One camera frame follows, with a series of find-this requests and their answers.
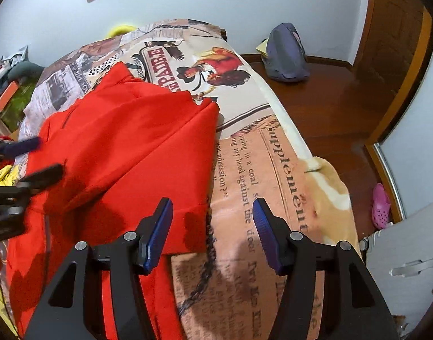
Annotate orange box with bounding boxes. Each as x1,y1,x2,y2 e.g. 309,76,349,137
0,81,20,112

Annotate dark grey cushion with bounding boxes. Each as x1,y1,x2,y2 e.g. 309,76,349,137
7,61,46,80

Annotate printed blanket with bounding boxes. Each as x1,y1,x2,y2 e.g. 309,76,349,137
0,18,360,340

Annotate yellow printed cloth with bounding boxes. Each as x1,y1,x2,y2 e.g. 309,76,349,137
0,165,22,187

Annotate white wardrobe door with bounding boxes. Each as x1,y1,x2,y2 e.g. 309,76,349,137
366,28,433,222

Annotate grey purple backpack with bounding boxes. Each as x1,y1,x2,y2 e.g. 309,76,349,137
262,22,311,83

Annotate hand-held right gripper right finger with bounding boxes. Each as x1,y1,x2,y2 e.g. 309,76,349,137
252,197,398,340

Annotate green box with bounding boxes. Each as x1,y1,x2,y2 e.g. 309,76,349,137
0,81,39,132

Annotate pink clog shoe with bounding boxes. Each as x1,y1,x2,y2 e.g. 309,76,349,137
372,183,393,230

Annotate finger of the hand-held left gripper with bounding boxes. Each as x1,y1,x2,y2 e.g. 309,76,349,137
11,165,64,196
0,137,43,160

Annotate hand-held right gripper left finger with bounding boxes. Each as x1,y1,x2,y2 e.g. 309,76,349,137
23,197,175,340

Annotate yellow green ring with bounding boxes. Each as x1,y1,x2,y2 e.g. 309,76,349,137
108,24,137,38

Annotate wooden door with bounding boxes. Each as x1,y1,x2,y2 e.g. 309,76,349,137
355,0,433,144

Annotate white drawer cabinet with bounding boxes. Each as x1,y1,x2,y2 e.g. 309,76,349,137
360,198,433,328

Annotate red garment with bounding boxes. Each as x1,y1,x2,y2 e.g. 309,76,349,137
0,62,219,340

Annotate pile of clutter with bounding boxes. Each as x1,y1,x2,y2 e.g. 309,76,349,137
0,45,29,91

